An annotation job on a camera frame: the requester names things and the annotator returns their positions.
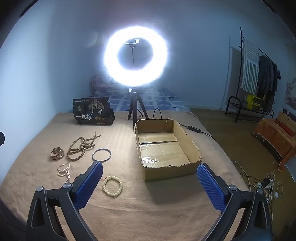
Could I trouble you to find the folded floral quilt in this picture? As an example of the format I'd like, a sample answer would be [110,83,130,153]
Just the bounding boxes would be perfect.
[90,74,116,95]

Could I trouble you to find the black clothes rack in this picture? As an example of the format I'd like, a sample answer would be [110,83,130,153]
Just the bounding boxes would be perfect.
[225,35,281,123]

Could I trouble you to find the white ring light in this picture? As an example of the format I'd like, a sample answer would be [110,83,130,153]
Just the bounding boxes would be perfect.
[103,26,168,87]

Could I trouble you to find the dark blue bangle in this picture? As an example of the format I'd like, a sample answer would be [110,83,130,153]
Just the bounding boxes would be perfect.
[91,148,112,163]

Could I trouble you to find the open cardboard box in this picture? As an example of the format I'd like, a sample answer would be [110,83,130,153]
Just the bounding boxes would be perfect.
[134,119,202,182]

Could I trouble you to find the wall landscape poster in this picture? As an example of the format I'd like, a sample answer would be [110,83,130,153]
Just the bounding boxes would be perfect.
[283,78,296,115]

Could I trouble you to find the power strip with white cables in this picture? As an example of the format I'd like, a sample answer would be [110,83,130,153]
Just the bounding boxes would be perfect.
[231,159,285,200]

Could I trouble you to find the orange covered box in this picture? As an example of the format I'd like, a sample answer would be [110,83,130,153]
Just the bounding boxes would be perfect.
[252,109,295,171]

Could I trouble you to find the brown wooden bead necklace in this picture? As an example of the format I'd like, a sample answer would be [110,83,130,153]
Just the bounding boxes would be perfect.
[66,132,102,162]

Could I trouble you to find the dark hanging clothes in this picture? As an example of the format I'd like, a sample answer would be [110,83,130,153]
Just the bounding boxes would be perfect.
[257,55,281,99]

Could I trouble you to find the yellow crate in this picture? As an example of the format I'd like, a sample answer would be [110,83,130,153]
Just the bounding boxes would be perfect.
[246,94,262,111]

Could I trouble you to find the cream bead bracelet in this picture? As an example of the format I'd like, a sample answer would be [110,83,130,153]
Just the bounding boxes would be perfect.
[102,175,124,197]

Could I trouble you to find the white pearl necklace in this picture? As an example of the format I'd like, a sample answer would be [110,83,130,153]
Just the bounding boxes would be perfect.
[57,161,71,185]

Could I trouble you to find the striped hanging towel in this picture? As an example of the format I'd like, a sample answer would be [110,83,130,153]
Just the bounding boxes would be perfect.
[240,38,260,94]

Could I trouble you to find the black printed snack bag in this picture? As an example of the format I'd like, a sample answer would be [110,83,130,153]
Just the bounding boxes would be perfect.
[73,97,115,126]

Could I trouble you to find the black tripod stand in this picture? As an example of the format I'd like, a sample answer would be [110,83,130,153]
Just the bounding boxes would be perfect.
[127,87,149,126]

